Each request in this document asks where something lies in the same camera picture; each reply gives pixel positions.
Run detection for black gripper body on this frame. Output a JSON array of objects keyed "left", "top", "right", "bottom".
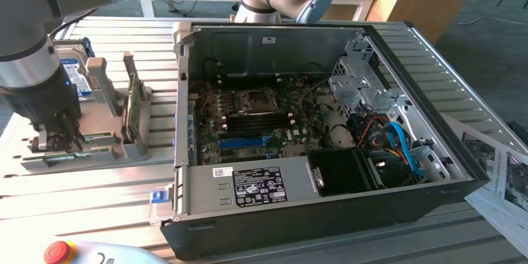
[{"left": 0, "top": 65, "right": 83, "bottom": 132}]

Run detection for green RAM stick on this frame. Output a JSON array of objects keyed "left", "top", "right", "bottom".
[
  {"left": 23, "top": 151, "right": 95, "bottom": 162},
  {"left": 81, "top": 132, "right": 115, "bottom": 142}
]

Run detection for black RAM slot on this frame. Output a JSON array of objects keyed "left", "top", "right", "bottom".
[
  {"left": 224, "top": 114, "right": 295, "bottom": 121},
  {"left": 224, "top": 118, "right": 295, "bottom": 124},
  {"left": 221, "top": 125, "right": 296, "bottom": 132},
  {"left": 223, "top": 122, "right": 296, "bottom": 128}
]

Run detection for grey parts rack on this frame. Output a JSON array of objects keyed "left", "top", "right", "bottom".
[{"left": 19, "top": 56, "right": 152, "bottom": 171}]

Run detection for hard disk with blue label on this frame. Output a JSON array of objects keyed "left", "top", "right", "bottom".
[{"left": 52, "top": 36, "right": 95, "bottom": 101}]

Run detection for clear latch with blue tab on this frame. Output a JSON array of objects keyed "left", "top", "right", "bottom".
[{"left": 147, "top": 182, "right": 176, "bottom": 227}]

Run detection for red emergency stop button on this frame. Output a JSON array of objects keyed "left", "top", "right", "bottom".
[{"left": 43, "top": 241, "right": 77, "bottom": 264}]

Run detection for white teach pendant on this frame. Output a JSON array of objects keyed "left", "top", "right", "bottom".
[{"left": 43, "top": 239, "right": 171, "bottom": 264}]

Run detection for blue expansion slot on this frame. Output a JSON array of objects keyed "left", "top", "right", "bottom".
[{"left": 217, "top": 137, "right": 265, "bottom": 149}]

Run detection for grey power supply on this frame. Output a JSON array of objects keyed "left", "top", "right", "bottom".
[{"left": 187, "top": 156, "right": 321, "bottom": 215}]

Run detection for CPU socket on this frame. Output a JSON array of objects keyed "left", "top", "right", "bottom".
[{"left": 235, "top": 86, "right": 285, "bottom": 116}]

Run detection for green motherboard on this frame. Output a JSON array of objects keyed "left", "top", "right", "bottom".
[{"left": 187, "top": 74, "right": 352, "bottom": 166}]

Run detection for black open PC case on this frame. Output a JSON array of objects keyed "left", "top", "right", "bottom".
[{"left": 159, "top": 20, "right": 491, "bottom": 261}]

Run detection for silver metal disk bay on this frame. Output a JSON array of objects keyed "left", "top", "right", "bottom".
[{"left": 328, "top": 33, "right": 408, "bottom": 113}]

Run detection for printed paper sheets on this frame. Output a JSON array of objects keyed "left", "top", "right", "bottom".
[{"left": 443, "top": 112, "right": 528, "bottom": 254}]

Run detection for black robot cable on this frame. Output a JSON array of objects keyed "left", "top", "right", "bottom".
[{"left": 48, "top": 7, "right": 100, "bottom": 41}]

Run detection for red wire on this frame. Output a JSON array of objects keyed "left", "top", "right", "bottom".
[{"left": 356, "top": 116, "right": 388, "bottom": 148}]

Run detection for blue SATA wire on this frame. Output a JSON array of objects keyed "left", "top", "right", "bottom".
[{"left": 385, "top": 121, "right": 421, "bottom": 172}]

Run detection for white floor cable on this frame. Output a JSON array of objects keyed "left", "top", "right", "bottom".
[{"left": 457, "top": 13, "right": 527, "bottom": 26}]

